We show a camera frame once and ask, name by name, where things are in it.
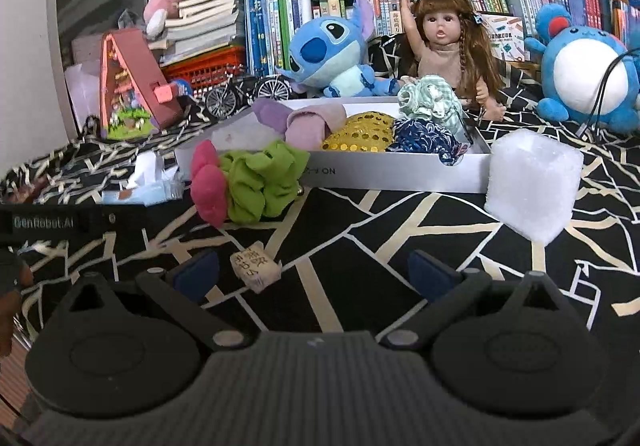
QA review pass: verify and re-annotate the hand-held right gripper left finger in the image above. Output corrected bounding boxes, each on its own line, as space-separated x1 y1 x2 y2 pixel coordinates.
62 248 251 352

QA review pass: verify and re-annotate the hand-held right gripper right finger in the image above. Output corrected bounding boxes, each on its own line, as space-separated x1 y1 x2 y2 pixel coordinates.
382 250 568 349

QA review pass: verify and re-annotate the small beige printed pillow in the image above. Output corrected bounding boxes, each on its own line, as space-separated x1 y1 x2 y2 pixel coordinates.
230 242 282 294

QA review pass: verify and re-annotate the pink scrunchie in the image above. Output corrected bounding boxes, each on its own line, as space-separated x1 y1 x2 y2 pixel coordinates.
190 141 232 228

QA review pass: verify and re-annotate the light blue tissue pack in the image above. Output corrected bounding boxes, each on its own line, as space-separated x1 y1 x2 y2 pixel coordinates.
102 151 185 205

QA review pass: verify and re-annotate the white cardboard box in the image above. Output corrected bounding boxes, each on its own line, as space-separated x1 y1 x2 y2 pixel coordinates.
174 98 493 194

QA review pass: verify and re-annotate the white foam block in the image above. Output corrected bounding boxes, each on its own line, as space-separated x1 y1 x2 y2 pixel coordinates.
484 128 585 245

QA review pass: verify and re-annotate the navy floral scrunchie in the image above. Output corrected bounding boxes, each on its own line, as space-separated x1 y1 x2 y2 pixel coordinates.
387 117 471 167

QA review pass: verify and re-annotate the gold sequin pouch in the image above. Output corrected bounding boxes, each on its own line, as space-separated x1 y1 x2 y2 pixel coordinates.
320 112 398 154

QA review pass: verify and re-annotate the purple fuzzy cloth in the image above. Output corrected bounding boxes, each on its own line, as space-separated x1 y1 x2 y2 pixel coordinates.
252 103 296 141

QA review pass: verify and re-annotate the green plaid scrunchie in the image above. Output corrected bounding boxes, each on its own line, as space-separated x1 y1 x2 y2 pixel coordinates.
396 74 468 134

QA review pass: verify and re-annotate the lilac pink cloth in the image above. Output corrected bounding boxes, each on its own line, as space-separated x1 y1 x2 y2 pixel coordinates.
285 104 348 151

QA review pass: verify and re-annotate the person's left hand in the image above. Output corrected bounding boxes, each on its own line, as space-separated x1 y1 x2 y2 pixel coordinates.
0 251 35 358

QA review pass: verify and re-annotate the black patterned blanket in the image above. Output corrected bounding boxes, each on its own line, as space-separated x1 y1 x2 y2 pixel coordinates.
0 33 640 342

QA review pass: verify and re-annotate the black model bicycle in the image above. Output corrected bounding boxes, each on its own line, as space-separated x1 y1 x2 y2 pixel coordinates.
205 70 292 121

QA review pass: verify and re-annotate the pink triangular house model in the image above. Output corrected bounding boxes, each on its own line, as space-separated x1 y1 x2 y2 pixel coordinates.
99 28 185 141

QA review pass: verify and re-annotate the orange plastic crate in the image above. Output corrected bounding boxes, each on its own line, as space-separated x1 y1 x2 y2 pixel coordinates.
160 46 248 96

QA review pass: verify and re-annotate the brown-haired doll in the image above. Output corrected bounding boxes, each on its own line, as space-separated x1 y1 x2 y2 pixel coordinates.
397 0 506 119

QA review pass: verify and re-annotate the grey cloth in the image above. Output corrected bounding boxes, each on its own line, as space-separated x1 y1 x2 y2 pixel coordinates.
117 8 147 34

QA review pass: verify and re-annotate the colourful printed game box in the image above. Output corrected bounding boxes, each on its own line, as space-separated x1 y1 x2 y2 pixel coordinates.
482 13 531 62

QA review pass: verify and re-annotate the round blue white-bellied plush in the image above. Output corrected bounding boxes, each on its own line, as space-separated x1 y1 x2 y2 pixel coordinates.
524 3 640 134

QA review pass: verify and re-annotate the pink rabbit plush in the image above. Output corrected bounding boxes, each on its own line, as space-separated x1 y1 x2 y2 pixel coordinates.
144 0 207 40

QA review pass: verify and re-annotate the stack of lying books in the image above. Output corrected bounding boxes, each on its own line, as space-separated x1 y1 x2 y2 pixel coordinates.
160 0 246 66

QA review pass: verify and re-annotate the blue alien plush toy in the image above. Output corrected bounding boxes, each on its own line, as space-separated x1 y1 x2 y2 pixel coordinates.
275 0 401 99

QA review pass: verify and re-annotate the row of upright books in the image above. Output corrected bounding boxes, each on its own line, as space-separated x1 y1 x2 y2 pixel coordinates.
244 0 640 76

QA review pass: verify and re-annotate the black cable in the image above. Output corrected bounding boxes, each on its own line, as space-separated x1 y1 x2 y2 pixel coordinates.
575 48 640 139

